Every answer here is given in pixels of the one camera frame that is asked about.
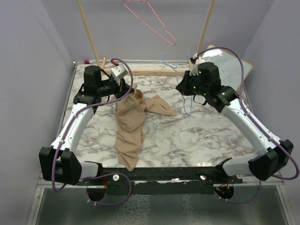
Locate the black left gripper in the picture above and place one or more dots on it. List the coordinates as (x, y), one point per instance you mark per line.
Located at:
(123, 88)

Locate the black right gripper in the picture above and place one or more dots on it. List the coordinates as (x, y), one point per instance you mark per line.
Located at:
(183, 86)

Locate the beige t shirt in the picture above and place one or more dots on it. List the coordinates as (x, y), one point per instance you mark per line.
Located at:
(130, 114)

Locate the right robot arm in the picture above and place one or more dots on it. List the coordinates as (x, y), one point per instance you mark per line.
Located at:
(271, 152)

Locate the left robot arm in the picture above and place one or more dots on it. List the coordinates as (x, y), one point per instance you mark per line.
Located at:
(58, 161)

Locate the small whiteboard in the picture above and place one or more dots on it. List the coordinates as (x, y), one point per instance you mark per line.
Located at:
(228, 65)

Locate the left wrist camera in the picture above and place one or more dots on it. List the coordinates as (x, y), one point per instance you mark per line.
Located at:
(118, 72)

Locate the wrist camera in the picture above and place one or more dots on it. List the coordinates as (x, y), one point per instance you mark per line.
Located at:
(195, 60)
(118, 72)

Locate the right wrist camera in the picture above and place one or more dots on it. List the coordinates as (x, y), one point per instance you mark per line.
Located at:
(195, 60)

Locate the pink wire hanger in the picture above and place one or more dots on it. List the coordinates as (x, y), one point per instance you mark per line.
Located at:
(144, 11)

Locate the aluminium table frame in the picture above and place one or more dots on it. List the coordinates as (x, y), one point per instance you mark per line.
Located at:
(197, 137)

